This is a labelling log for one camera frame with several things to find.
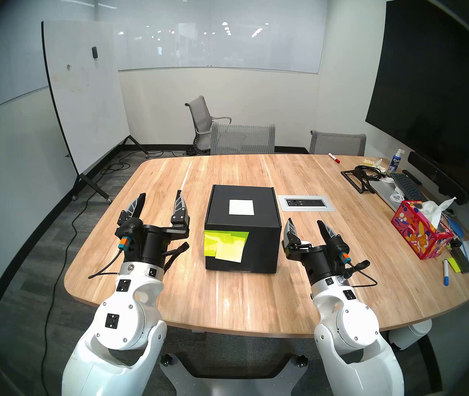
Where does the lime green sticky note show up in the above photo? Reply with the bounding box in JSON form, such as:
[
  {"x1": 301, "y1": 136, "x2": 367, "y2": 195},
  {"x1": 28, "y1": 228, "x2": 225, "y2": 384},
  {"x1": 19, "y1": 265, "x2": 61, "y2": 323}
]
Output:
[{"x1": 204, "y1": 231, "x2": 250, "y2": 257}]

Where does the rolling whiteboard on stand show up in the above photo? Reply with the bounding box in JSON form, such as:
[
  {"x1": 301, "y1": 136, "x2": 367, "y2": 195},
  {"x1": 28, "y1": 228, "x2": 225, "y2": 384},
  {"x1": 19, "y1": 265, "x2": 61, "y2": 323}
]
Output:
[{"x1": 41, "y1": 21, "x2": 150, "y2": 204}]

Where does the yellow sticky note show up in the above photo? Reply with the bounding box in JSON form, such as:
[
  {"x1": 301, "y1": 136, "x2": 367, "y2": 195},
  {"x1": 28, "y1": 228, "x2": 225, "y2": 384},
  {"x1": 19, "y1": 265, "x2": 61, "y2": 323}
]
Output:
[{"x1": 215, "y1": 234, "x2": 246, "y2": 263}]

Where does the silver laptop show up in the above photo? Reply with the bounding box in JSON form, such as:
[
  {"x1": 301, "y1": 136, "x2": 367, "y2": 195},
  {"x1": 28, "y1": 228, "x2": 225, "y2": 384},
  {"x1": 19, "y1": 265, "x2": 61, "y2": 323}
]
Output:
[{"x1": 369, "y1": 179, "x2": 408, "y2": 212}]

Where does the gray office chair with armrests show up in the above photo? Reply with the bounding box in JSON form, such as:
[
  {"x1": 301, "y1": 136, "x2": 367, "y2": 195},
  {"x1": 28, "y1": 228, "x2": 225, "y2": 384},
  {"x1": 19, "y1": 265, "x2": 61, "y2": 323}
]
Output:
[{"x1": 185, "y1": 95, "x2": 232, "y2": 155}]

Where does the pale square sticky note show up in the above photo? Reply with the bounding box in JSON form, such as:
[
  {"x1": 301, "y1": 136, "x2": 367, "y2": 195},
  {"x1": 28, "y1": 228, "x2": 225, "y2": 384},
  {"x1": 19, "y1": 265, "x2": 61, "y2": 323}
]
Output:
[{"x1": 229, "y1": 199, "x2": 255, "y2": 216}]

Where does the large black wall screen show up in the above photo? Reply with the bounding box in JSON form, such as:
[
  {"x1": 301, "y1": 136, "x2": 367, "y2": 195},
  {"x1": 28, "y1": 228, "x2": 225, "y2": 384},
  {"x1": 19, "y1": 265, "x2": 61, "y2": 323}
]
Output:
[{"x1": 365, "y1": 0, "x2": 469, "y2": 185}]

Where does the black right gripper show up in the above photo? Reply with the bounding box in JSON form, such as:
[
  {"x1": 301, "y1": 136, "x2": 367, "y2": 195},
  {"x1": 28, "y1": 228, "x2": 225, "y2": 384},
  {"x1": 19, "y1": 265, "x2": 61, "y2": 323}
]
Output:
[{"x1": 282, "y1": 218, "x2": 351, "y2": 285}]

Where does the black keyboard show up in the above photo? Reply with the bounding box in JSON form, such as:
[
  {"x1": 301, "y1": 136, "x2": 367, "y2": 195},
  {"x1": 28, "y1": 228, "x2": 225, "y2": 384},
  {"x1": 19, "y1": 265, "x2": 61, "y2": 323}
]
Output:
[{"x1": 389, "y1": 172, "x2": 428, "y2": 203}]

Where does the gray mesh office chair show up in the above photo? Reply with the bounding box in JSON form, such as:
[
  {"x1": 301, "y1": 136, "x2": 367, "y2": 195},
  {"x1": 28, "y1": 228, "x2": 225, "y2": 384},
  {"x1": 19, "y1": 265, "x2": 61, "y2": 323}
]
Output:
[{"x1": 210, "y1": 123, "x2": 276, "y2": 156}]

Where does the black laptop stand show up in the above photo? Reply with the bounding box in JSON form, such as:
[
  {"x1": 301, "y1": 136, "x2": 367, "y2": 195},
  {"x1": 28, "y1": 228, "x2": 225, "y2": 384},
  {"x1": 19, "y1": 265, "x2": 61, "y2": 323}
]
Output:
[{"x1": 341, "y1": 169, "x2": 377, "y2": 193}]

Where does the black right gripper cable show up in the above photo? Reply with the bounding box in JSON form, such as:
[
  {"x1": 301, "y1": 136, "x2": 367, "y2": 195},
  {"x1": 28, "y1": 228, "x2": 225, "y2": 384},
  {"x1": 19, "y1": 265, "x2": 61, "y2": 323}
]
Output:
[{"x1": 340, "y1": 260, "x2": 378, "y2": 288}]

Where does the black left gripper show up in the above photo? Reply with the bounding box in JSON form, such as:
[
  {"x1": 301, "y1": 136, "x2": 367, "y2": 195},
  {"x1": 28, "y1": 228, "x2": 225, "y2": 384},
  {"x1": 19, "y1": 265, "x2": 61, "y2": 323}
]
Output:
[{"x1": 115, "y1": 190, "x2": 190, "y2": 271}]

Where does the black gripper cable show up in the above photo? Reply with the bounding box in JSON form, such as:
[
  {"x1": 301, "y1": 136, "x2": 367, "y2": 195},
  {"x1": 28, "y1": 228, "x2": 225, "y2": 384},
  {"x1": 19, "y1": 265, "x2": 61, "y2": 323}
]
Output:
[
  {"x1": 340, "y1": 260, "x2": 378, "y2": 288},
  {"x1": 88, "y1": 247, "x2": 128, "y2": 279}
]

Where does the blue fly swatter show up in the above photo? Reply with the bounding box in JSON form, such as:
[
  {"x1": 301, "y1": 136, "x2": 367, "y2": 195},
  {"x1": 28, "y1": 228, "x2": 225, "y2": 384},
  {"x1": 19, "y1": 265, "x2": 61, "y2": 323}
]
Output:
[{"x1": 448, "y1": 218, "x2": 469, "y2": 297}]

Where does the silver table power panel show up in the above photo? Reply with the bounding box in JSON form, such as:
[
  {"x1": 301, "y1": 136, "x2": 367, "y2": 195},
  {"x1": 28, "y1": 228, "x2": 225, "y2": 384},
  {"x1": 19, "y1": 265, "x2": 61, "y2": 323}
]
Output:
[{"x1": 277, "y1": 195, "x2": 336, "y2": 212}]

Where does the whiteboard cleaner spray bottle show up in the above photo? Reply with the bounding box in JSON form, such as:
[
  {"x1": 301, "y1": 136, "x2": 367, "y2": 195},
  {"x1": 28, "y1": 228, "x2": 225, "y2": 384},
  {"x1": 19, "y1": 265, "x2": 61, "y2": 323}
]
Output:
[{"x1": 386, "y1": 149, "x2": 405, "y2": 175}]

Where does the white tissue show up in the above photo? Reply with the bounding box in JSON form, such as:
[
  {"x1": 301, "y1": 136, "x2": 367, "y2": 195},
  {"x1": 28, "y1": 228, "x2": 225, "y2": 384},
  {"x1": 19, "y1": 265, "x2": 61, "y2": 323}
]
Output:
[{"x1": 418, "y1": 197, "x2": 457, "y2": 229}]

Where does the coiled black cable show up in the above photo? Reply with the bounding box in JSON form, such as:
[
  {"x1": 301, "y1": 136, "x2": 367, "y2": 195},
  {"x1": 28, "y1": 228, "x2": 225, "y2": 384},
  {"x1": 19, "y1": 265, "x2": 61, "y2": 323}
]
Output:
[{"x1": 354, "y1": 165, "x2": 386, "y2": 180}]

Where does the dark whiteboard eraser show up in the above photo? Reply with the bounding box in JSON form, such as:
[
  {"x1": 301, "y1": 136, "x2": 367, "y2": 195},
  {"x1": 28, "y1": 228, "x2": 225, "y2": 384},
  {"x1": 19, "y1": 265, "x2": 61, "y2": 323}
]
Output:
[{"x1": 450, "y1": 247, "x2": 469, "y2": 274}]

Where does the glass wall whiteboard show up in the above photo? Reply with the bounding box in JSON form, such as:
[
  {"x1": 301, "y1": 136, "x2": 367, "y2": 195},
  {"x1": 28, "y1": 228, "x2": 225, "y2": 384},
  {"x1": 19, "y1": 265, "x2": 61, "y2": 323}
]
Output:
[{"x1": 94, "y1": 0, "x2": 328, "y2": 74}]

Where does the gray plain-back office chair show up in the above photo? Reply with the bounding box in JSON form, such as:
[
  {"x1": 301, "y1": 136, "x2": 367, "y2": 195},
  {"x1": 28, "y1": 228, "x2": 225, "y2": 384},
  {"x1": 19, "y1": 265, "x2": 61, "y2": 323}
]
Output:
[{"x1": 309, "y1": 130, "x2": 367, "y2": 156}]

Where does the black cardboard box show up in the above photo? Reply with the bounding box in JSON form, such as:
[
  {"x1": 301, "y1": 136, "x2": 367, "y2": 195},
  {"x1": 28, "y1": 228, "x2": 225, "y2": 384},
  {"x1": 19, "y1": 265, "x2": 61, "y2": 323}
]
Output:
[{"x1": 204, "y1": 185, "x2": 282, "y2": 274}]

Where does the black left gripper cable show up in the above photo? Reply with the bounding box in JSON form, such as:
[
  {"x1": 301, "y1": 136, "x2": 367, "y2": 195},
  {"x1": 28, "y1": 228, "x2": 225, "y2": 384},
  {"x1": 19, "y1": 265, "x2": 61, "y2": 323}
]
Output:
[{"x1": 88, "y1": 247, "x2": 128, "y2": 279}]

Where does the black video conference bar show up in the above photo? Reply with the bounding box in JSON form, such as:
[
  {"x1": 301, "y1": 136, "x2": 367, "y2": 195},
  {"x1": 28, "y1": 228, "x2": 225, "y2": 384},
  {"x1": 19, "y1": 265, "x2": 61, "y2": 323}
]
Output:
[{"x1": 408, "y1": 151, "x2": 469, "y2": 205}]

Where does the red floral tissue box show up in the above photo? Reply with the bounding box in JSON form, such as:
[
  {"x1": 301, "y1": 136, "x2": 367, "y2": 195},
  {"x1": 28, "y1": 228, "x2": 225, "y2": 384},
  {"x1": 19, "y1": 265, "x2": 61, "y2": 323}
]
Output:
[{"x1": 391, "y1": 200, "x2": 455, "y2": 260}]

